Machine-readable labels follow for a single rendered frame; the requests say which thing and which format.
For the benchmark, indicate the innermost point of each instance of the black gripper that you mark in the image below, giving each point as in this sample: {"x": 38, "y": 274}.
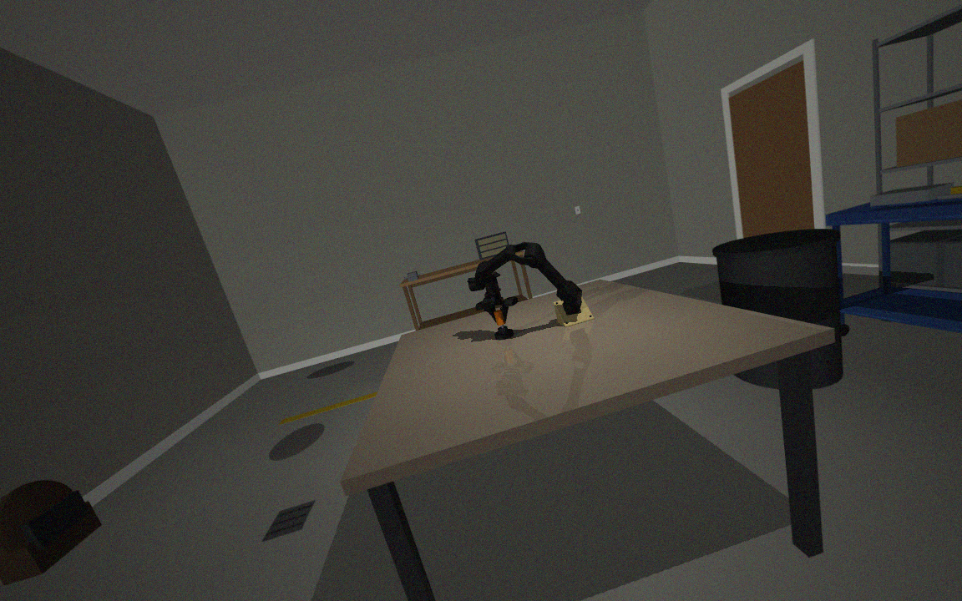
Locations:
{"x": 511, "y": 301}

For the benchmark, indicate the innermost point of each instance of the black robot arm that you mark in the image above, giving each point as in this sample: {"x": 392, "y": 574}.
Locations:
{"x": 534, "y": 256}

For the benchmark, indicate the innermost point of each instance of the black round pedestal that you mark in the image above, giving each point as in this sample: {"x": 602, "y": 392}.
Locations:
{"x": 503, "y": 333}

